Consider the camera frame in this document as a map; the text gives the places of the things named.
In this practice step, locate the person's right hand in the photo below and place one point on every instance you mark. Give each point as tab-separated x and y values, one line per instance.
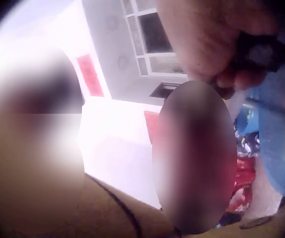
206	32

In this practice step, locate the person's right fingers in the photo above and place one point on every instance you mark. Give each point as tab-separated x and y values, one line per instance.
241	80

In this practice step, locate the blue plastic tub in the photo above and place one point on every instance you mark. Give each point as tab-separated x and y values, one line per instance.
273	129

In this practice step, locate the dark patterned cloth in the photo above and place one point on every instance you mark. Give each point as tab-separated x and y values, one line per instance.
246	141

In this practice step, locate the white framed window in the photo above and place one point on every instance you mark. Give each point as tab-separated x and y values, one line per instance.
152	32

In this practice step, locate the red paper strip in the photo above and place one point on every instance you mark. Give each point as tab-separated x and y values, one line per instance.
90	75
150	126

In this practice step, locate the red patterned cloth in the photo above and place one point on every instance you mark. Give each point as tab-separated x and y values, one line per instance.
245	183

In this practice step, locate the person's body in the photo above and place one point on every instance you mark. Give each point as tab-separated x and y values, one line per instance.
122	215

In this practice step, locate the dark wall vent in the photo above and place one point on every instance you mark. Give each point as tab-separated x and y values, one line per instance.
163	90

